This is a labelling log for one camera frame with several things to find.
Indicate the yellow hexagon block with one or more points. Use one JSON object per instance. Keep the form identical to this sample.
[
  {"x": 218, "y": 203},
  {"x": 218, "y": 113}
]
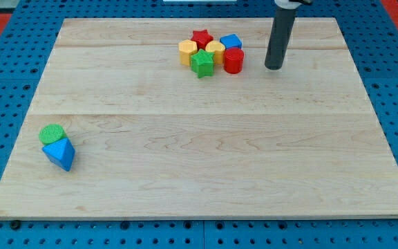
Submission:
[{"x": 186, "y": 49}]

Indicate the light wooden board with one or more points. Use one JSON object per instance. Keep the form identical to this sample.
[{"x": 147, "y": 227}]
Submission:
[{"x": 155, "y": 142}]

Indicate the white rod mount collar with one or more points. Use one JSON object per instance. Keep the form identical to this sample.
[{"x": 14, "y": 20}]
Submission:
[{"x": 292, "y": 4}]

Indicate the blue cube block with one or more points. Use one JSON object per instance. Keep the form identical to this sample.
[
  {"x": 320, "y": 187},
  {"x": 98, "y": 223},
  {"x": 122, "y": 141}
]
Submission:
[{"x": 231, "y": 41}]

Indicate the green cylinder block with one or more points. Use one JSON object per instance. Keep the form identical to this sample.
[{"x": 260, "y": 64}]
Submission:
[{"x": 51, "y": 133}]

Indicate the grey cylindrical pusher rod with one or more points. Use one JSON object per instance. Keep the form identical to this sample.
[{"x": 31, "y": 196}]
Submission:
[{"x": 279, "y": 37}]

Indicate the red cylinder block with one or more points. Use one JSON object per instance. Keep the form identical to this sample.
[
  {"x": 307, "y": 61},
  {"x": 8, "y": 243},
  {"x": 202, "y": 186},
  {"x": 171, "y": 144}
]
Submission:
[{"x": 233, "y": 60}]

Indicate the red star block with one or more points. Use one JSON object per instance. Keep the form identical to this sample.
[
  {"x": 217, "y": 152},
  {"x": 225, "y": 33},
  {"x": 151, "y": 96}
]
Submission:
[{"x": 201, "y": 38}]

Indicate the yellow heart block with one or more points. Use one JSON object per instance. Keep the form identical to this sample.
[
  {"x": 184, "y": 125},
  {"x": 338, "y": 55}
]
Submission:
[{"x": 218, "y": 49}]

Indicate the green star block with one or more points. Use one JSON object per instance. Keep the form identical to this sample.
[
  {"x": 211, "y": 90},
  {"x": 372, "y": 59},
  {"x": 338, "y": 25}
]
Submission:
[{"x": 202, "y": 63}]

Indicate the blue triangle block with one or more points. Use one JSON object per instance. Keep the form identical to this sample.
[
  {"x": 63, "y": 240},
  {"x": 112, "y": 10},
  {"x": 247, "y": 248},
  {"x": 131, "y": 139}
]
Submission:
[{"x": 60, "y": 153}]

